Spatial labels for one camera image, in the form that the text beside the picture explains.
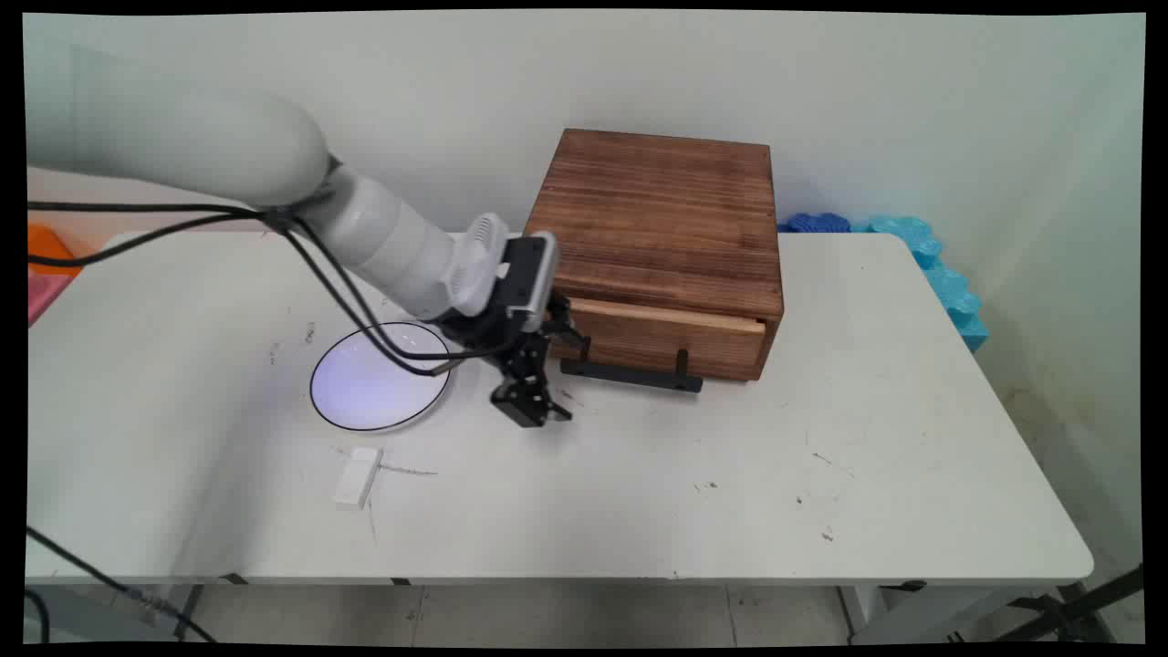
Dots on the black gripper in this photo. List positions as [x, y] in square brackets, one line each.
[500, 330]

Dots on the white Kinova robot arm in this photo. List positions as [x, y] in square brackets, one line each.
[228, 151]

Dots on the white round plate black rim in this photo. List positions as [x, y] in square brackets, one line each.
[380, 377]

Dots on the light wooden drawer front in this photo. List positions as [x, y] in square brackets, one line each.
[675, 330]

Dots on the small white rectangular block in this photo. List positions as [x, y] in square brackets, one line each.
[358, 476]

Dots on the brown wooden drawer box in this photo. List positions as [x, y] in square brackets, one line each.
[657, 219]

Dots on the blue foam padding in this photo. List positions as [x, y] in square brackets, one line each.
[922, 260]

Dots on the pink plastic object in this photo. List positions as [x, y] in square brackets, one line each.
[44, 294]

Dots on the orange plastic object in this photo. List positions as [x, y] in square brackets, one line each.
[47, 246]

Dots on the black metal stand leg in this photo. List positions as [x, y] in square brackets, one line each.
[1077, 602]

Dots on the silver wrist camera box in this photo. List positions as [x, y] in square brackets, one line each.
[531, 274]

